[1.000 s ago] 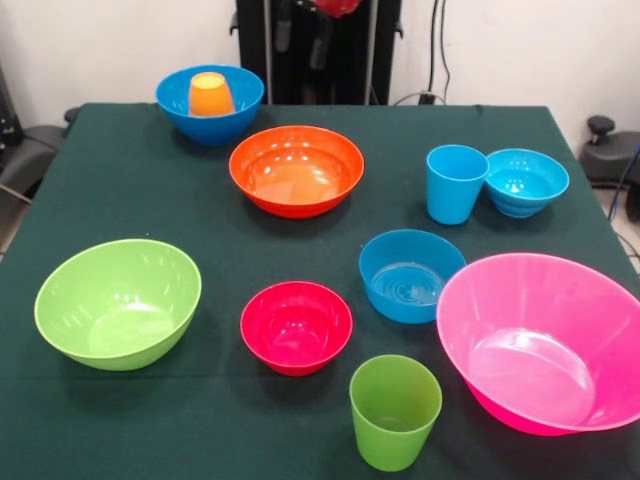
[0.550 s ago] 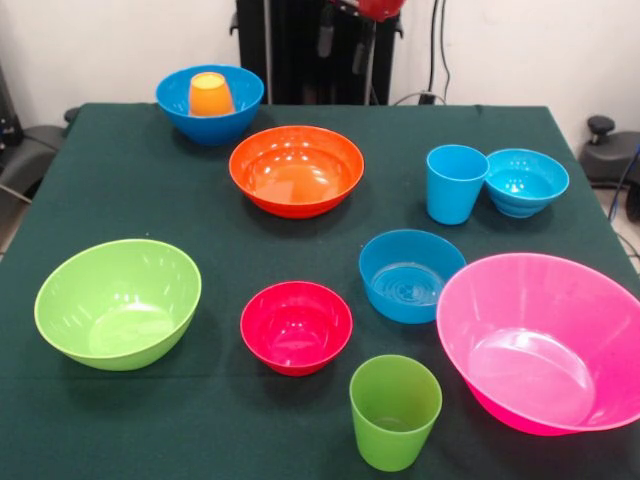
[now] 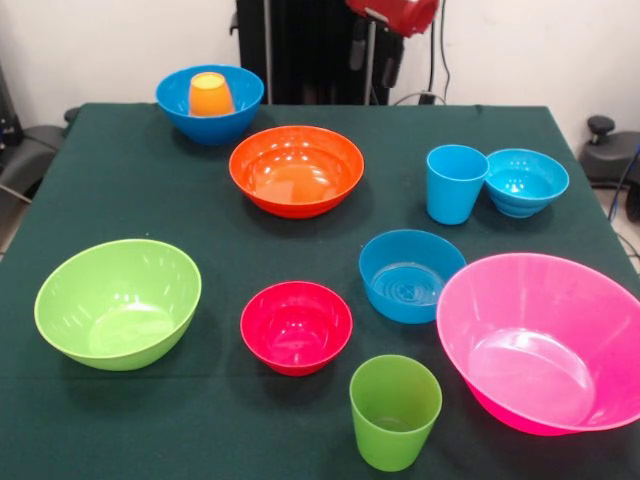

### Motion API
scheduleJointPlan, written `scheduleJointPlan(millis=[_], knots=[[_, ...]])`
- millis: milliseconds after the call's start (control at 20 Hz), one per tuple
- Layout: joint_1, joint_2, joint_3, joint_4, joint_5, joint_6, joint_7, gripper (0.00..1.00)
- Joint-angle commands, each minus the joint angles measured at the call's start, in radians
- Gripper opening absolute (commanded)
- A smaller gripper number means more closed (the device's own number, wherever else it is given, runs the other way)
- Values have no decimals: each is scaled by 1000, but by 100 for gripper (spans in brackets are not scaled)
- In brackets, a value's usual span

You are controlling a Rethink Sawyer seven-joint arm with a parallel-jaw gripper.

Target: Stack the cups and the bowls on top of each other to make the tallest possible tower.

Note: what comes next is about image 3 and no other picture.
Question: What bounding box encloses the orange-red bowl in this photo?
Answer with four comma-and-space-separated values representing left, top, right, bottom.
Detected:
228, 124, 366, 220

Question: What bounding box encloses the small pink-red bowl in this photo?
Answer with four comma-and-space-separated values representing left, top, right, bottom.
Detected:
239, 280, 354, 378

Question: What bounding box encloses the green cup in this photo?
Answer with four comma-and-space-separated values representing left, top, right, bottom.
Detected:
348, 354, 444, 473

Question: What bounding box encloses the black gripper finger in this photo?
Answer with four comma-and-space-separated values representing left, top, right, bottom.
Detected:
381, 30, 404, 90
348, 17, 369, 72

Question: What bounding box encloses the orange cup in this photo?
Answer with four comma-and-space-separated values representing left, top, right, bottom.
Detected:
187, 71, 237, 118

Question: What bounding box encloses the blue flat-bottomed bowl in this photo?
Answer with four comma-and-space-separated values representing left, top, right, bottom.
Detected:
358, 229, 468, 325

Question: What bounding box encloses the black hanging cable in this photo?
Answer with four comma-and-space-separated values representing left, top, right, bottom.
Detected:
428, 0, 452, 105

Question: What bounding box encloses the black pedestal foot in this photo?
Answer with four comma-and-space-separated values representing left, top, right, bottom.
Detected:
0, 106, 81, 196
578, 115, 640, 184

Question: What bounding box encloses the blue cable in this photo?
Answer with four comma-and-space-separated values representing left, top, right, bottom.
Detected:
606, 142, 640, 221

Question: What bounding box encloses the green bowl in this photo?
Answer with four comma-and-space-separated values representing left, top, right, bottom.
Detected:
33, 238, 203, 372

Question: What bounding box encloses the small light blue ribbed bowl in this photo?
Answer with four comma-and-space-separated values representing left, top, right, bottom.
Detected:
483, 148, 571, 219

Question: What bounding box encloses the blue cup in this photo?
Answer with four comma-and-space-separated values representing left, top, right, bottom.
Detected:
425, 144, 491, 226

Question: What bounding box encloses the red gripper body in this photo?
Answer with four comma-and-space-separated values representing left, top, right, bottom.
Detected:
345, 0, 440, 39

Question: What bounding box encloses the black equipment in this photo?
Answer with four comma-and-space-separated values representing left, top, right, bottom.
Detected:
0, 64, 22, 147

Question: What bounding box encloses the large blue bowl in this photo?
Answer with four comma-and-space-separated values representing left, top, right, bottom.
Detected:
155, 64, 266, 147

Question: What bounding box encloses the large pink bowl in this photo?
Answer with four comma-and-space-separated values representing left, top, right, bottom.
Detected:
435, 252, 640, 437

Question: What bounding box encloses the dark green tablecloth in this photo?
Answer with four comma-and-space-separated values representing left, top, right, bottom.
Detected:
0, 102, 640, 480

